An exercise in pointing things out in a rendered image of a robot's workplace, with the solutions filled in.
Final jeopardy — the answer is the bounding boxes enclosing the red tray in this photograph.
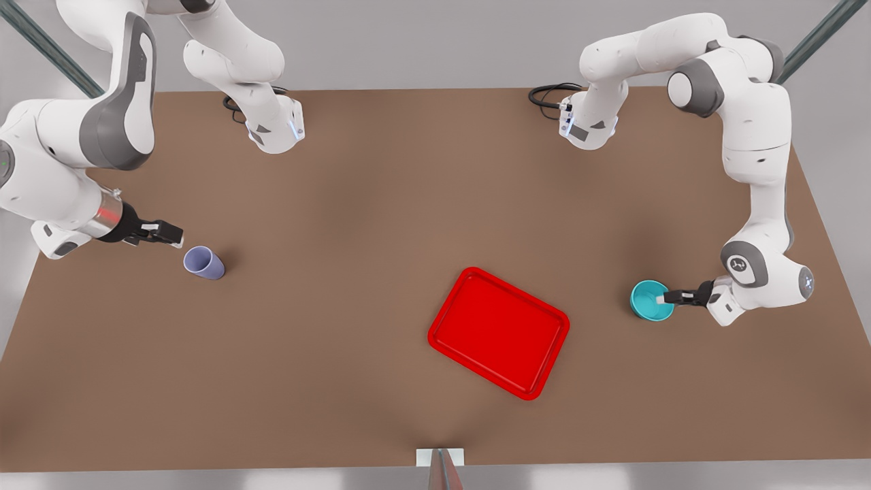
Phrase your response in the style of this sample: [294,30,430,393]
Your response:
[427,266,571,401]

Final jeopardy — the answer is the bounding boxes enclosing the silver frame post with foot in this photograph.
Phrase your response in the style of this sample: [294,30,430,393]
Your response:
[416,447,465,490]

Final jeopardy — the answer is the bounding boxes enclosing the lavender cup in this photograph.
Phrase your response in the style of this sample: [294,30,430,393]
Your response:
[183,246,226,281]

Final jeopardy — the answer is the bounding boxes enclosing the black cable loop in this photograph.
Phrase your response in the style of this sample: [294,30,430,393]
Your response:
[529,82,585,121]
[223,86,289,125]

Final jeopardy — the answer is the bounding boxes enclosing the teal bowl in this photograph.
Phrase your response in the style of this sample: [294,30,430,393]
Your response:
[629,280,676,323]

